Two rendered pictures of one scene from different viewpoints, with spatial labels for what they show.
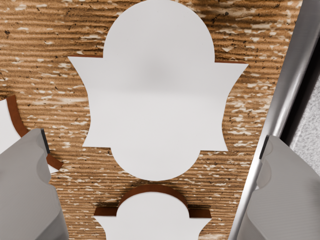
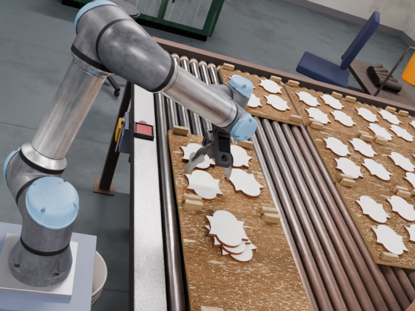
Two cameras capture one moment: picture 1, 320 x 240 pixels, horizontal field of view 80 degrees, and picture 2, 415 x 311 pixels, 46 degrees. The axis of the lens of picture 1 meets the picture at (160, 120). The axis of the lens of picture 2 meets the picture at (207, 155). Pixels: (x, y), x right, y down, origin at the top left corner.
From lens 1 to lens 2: 148 cm
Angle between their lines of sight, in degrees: 35
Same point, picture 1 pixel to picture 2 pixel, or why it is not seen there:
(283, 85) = (170, 187)
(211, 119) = (191, 180)
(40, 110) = (229, 189)
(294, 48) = (170, 194)
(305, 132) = (156, 177)
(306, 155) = (152, 171)
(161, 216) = not seen: hidden behind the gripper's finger
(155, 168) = (201, 173)
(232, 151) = (181, 174)
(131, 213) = (205, 163)
